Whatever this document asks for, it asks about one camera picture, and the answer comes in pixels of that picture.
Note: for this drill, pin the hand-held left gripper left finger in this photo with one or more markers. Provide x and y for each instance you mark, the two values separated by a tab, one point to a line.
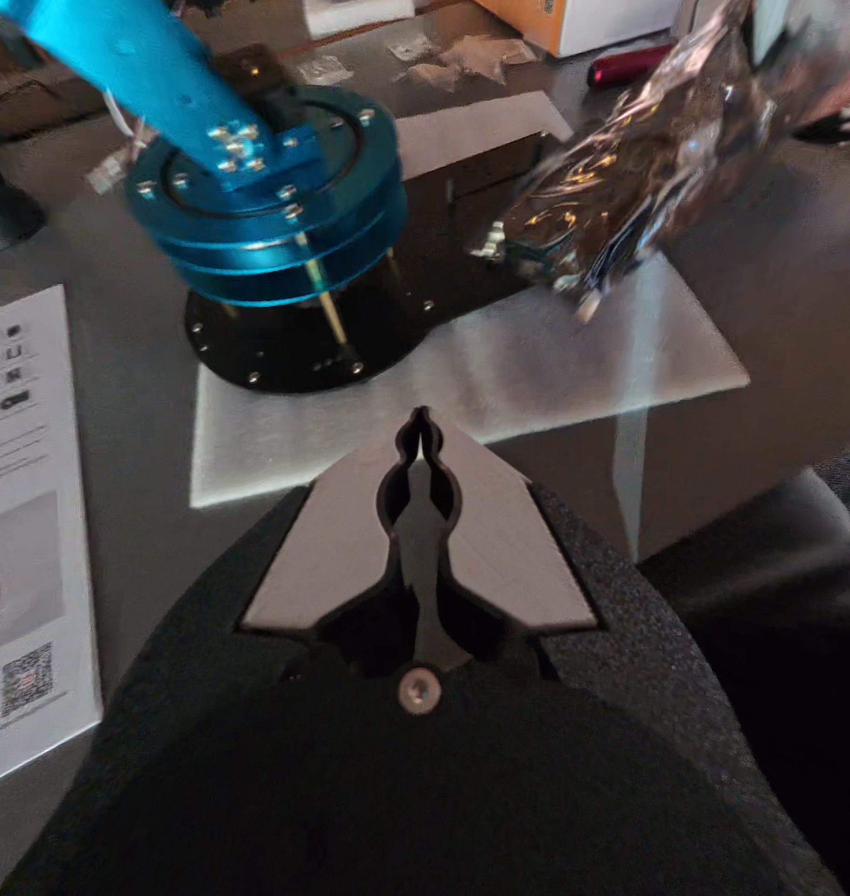
320	553

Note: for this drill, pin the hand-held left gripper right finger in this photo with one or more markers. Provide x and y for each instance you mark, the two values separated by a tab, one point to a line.
516	553

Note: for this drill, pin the silver foil bag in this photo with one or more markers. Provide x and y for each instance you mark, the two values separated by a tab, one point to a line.
642	175

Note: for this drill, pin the red electric screwdriver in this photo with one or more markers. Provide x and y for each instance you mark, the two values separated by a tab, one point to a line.
628	64

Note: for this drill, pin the person's right hand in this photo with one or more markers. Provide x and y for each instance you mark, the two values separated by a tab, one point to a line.
841	87

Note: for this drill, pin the white foam sheet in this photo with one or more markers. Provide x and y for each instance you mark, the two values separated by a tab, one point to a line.
537	364

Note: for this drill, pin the person's grey pants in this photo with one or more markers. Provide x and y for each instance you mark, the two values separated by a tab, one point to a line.
761	546

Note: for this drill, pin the printed instruction manual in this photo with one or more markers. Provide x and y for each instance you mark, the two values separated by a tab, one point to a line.
25	455

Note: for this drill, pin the person's black clothing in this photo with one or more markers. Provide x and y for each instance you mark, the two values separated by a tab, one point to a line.
803	735

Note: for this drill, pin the clear bag with white parts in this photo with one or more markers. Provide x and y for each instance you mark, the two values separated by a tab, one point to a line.
110	175

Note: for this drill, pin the dark round object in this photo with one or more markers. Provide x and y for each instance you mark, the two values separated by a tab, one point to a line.
4	210

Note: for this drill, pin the small clear hardware bag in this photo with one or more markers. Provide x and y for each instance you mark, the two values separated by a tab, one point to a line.
488	52
325	70
409	47
435	73

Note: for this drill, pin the orange and white cardboard box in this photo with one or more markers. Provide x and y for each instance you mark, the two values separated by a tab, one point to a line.
593	21

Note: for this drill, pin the white foam packing insert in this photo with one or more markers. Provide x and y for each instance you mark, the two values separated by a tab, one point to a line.
355	14

